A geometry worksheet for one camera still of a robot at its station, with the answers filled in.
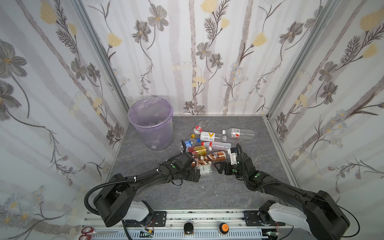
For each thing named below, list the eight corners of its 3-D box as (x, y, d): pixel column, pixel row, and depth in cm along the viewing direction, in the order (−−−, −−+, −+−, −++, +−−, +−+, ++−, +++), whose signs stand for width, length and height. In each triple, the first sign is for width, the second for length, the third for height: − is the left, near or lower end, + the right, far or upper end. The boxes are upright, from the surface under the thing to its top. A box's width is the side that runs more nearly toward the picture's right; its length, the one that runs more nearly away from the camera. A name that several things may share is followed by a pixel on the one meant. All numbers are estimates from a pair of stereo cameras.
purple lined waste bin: (136, 153, 100) (120, 127, 79) (144, 124, 117) (133, 96, 95) (173, 153, 101) (168, 127, 79) (177, 125, 117) (173, 97, 96)
